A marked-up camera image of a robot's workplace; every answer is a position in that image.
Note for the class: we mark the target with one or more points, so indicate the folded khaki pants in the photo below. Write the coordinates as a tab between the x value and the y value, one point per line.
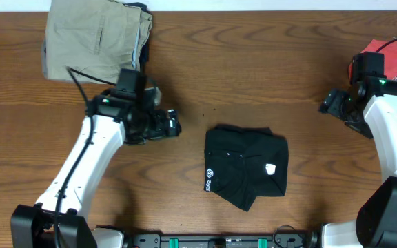
94	37

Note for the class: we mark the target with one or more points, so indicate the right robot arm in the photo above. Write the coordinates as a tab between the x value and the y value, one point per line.
369	107

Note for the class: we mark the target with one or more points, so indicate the folded dark navy garment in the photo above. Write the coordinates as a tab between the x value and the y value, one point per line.
141	52

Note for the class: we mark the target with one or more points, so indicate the black athletic pants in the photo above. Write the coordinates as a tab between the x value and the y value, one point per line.
242	164

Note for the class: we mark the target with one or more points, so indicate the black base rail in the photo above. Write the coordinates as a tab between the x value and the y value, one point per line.
285	236

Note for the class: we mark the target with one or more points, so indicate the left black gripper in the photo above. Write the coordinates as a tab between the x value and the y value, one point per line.
162	130

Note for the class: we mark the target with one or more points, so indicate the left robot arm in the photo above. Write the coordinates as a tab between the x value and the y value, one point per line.
59	216

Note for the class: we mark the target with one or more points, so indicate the grey folded garment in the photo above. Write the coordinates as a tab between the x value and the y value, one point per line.
43	60

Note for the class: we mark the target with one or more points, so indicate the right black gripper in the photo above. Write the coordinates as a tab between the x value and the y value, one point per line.
332	104

